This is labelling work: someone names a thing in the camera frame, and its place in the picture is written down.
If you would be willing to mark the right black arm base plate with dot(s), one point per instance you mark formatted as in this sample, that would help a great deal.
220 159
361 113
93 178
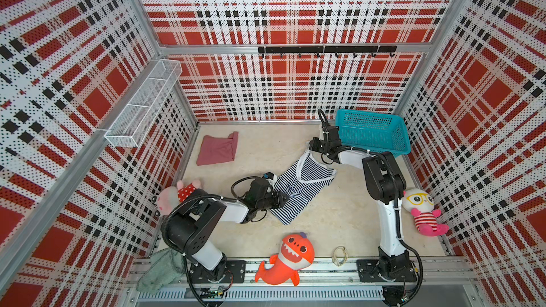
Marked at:
367 270

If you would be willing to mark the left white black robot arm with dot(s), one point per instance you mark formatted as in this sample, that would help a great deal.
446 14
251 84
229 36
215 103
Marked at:
191 216

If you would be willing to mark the white wire mesh shelf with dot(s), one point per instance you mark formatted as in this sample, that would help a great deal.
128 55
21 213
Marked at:
153 87

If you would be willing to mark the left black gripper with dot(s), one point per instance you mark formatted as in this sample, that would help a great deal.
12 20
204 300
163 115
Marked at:
276 197

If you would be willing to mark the maroon tank top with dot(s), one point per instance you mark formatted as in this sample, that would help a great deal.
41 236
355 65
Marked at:
216 150

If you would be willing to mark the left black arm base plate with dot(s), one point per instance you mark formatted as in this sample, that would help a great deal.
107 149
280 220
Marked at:
227 271

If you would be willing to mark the black wall hook rail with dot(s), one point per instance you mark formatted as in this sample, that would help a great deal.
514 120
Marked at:
366 49

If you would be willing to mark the aluminium front rail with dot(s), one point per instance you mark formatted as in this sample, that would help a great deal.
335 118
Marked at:
445 280

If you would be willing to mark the striped black white tank top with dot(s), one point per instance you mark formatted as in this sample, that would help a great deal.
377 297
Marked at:
302 182

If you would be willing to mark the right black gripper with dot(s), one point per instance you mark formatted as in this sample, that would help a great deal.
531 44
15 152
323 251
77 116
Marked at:
312 144

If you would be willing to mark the pink plush toy red dress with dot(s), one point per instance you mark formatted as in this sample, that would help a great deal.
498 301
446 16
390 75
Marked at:
173 196

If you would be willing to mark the green cloth rag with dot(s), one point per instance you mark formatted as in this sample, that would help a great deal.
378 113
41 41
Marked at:
166 268

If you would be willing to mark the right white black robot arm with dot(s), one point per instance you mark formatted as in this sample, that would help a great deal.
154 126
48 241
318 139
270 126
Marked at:
385 184

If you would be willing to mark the red shark plush toy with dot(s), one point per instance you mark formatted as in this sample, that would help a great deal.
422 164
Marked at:
296 253

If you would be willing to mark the white plush toy yellow glasses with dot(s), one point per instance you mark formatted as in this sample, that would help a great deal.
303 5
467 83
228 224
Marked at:
422 208

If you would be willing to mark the teal plastic basket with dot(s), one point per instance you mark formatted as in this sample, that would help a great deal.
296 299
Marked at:
375 131

